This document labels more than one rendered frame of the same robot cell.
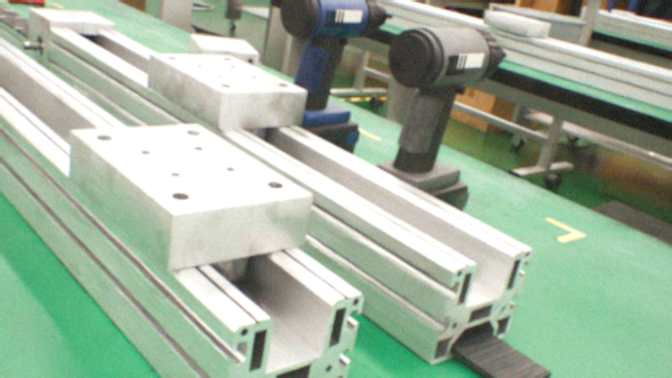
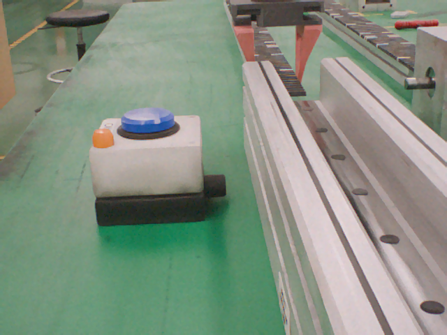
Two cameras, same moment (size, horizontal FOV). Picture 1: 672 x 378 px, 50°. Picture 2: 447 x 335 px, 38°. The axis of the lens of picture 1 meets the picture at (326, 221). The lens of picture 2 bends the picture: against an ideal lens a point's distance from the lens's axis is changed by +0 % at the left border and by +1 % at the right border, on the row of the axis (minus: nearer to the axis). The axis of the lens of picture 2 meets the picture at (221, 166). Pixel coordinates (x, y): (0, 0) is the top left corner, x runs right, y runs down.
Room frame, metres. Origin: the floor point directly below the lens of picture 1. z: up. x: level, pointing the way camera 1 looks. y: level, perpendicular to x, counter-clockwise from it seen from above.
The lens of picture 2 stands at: (0.47, 0.21, 0.98)
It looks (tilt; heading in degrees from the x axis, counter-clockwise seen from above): 21 degrees down; 42
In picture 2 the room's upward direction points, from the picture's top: 2 degrees counter-clockwise
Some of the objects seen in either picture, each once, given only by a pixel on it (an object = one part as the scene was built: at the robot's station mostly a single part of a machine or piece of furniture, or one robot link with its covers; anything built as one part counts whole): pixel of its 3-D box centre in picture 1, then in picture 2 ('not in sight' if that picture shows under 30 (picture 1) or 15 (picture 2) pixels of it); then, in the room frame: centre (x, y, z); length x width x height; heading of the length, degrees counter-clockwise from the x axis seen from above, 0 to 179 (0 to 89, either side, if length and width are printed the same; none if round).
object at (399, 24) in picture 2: (36, 7); (427, 30); (1.61, 0.72, 0.79); 0.16 x 0.08 x 0.02; 42
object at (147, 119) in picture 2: not in sight; (148, 125); (0.78, 0.57, 0.84); 0.04 x 0.04 x 0.02
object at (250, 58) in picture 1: (213, 73); not in sight; (1.12, 0.22, 0.83); 0.11 x 0.10 x 0.10; 113
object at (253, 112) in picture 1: (223, 100); not in sight; (0.80, 0.14, 0.87); 0.16 x 0.11 x 0.07; 44
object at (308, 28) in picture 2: not in sight; (286, 45); (1.08, 0.65, 0.85); 0.07 x 0.07 x 0.09; 43
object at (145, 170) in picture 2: not in sight; (162, 165); (0.79, 0.56, 0.81); 0.10 x 0.08 x 0.06; 134
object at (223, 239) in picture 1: (183, 203); not in sight; (0.49, 0.11, 0.87); 0.16 x 0.11 x 0.07; 44
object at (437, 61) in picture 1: (443, 127); not in sight; (0.79, -0.11, 0.89); 0.20 x 0.08 x 0.22; 142
